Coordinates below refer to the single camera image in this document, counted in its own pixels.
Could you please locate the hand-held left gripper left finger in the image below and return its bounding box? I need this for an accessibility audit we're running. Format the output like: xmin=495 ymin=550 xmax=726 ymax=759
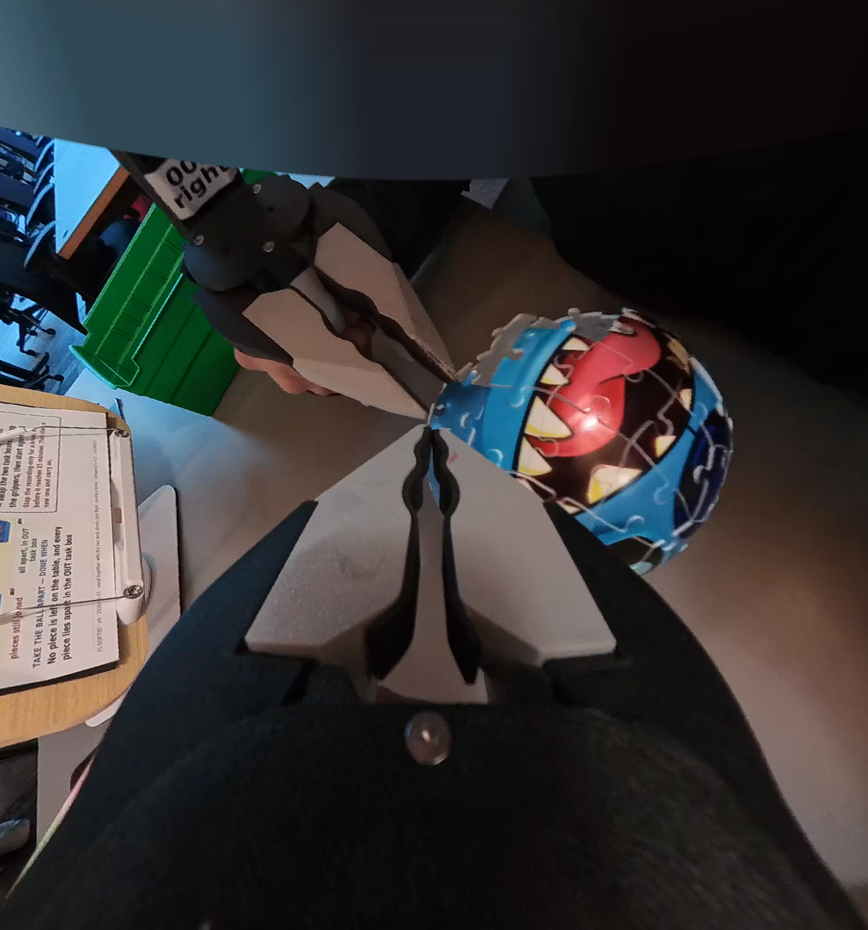
xmin=244 ymin=425 xmax=435 ymax=684

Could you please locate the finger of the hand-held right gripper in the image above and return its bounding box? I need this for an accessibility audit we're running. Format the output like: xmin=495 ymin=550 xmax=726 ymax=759
xmin=242 ymin=285 xmax=433 ymax=422
xmin=314 ymin=222 xmax=458 ymax=385

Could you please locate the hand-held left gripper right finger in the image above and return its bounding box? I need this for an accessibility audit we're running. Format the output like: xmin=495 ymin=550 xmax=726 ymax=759
xmin=434 ymin=427 xmax=617 ymax=702

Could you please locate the blue monster-mouth puzzle ball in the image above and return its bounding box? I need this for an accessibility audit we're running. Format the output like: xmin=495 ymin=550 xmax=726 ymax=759
xmin=427 ymin=309 xmax=735 ymax=576

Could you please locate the person's right hand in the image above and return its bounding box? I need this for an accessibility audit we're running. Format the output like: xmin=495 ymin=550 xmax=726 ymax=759
xmin=233 ymin=347 xmax=342 ymax=398

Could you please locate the green plastic bin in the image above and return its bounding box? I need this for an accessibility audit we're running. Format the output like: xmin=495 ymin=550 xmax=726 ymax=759
xmin=69 ymin=170 xmax=277 ymax=418

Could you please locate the white plastic stand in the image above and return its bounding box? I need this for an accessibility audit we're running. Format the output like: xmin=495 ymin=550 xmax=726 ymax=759
xmin=84 ymin=484 xmax=183 ymax=729

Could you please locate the white table with orange edge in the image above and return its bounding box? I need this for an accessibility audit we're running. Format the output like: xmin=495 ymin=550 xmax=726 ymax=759
xmin=55 ymin=139 xmax=134 ymax=260

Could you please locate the white clipboard clip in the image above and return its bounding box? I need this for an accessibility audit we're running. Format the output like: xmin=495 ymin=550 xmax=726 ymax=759
xmin=110 ymin=427 xmax=146 ymax=623

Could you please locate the wooden clipboard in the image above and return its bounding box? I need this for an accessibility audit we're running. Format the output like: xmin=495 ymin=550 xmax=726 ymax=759
xmin=0 ymin=378 xmax=152 ymax=758

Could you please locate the row of black office chairs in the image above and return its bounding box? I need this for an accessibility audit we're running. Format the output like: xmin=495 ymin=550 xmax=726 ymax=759
xmin=0 ymin=122 xmax=88 ymax=395

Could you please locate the printed instruction sheet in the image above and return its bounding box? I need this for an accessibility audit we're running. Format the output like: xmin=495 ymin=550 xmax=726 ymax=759
xmin=0 ymin=396 xmax=124 ymax=700

